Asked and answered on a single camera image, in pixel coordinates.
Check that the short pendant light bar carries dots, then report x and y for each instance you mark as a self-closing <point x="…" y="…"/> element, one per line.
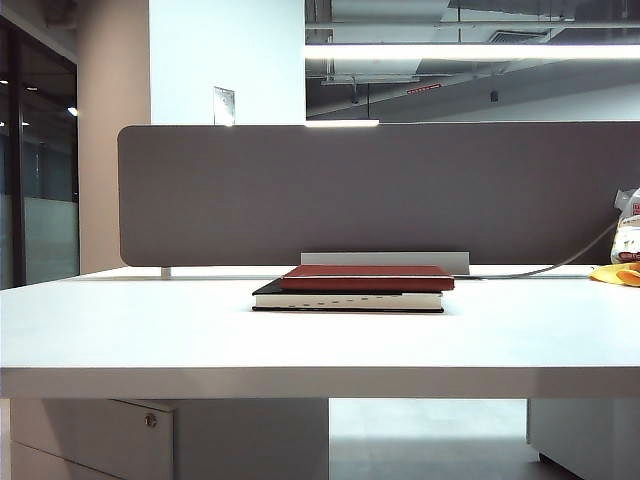
<point x="340" y="123"/>

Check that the white partition support bracket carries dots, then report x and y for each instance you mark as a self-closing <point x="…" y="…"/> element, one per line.
<point x="166" y="272"/>

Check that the clear snack bag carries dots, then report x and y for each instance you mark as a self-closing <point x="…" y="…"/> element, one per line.
<point x="629" y="235"/>

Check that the gray desk partition screen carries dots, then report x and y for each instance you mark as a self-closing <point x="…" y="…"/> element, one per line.
<point x="350" y="195"/>

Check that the long ceiling light strip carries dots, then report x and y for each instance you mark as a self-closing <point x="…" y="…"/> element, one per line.
<point x="450" y="51"/>

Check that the yellow cloth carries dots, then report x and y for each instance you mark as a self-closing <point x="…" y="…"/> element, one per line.
<point x="612" y="274"/>

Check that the white side cabinet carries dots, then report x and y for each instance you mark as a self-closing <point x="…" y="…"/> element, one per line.
<point x="590" y="435"/>

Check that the black hardcover book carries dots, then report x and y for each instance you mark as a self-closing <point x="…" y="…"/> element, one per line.
<point x="345" y="301"/>

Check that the red ceiling sign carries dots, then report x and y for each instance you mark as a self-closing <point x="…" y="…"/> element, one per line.
<point x="424" y="89"/>

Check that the dark framed glass door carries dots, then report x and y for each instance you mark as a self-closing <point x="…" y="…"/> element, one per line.
<point x="20" y="175"/>

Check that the silver wall plate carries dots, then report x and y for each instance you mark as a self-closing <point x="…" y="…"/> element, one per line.
<point x="224" y="105"/>

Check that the red hardcover book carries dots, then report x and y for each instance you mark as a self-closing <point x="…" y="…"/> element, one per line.
<point x="370" y="280"/>

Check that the white drawer cabinet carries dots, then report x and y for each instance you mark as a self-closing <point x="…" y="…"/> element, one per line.
<point x="225" y="440"/>

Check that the ceiling air vent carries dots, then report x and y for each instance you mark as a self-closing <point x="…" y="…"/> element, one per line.
<point x="517" y="36"/>

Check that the round drawer lock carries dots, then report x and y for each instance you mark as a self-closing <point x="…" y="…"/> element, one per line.
<point x="150" y="420"/>

